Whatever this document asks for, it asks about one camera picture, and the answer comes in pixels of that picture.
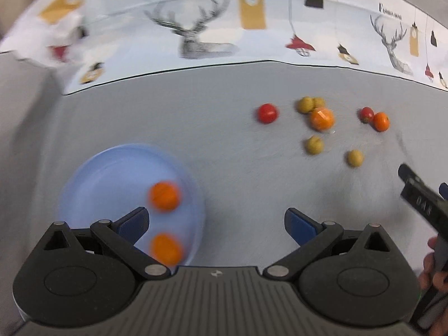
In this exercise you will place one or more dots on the grey bed sheet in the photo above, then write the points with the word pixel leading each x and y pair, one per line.
pixel 217 140

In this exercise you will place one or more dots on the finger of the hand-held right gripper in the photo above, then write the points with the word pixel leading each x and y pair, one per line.
pixel 420 203

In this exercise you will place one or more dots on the orange tangerine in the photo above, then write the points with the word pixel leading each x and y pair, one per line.
pixel 381 121
pixel 166 248
pixel 322 118
pixel 164 196

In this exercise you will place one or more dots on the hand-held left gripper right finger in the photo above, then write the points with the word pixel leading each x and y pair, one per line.
pixel 301 228

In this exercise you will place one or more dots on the red cherry tomato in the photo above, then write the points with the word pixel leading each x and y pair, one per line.
pixel 268 113
pixel 365 114

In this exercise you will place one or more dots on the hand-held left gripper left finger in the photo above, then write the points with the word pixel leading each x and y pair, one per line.
pixel 134 223

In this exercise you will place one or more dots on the person's right hand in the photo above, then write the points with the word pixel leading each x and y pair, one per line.
pixel 425 269

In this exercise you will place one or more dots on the small yellow-green fruit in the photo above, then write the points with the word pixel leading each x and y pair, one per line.
pixel 305 105
pixel 319 102
pixel 314 145
pixel 355 158

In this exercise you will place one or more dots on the white deer printed cloth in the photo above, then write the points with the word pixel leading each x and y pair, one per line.
pixel 217 17

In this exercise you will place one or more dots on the light blue plate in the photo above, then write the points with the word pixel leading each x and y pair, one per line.
pixel 105 189

